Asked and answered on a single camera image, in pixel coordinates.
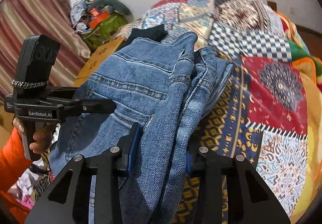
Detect orange yellow fleece blanket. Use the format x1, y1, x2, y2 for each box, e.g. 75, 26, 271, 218
276, 12, 321, 223

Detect dark navy folded garment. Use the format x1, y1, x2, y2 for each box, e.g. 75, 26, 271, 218
116, 24, 168, 51

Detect pile of clothes on bag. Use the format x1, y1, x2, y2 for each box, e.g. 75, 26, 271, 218
70, 0, 101, 34

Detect brown cardboard box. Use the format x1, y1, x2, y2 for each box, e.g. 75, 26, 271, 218
73, 37, 124, 87

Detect colourful patchwork bedspread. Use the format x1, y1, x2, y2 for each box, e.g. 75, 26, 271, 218
117, 0, 308, 216

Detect grey plush pillow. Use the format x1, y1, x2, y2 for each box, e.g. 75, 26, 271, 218
87, 0, 132, 15

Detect striped pink curtain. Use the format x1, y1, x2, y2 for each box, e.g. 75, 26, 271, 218
1, 0, 91, 98

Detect green patterned bag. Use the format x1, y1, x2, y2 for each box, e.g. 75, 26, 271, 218
80, 13, 128, 51

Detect orange sleeve forearm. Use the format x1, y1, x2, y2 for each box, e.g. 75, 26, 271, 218
1, 129, 32, 223

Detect blue denim jeans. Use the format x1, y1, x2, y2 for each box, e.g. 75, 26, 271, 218
49, 32, 233, 223

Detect person's left hand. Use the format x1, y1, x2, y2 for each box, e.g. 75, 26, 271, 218
12, 118, 57, 154

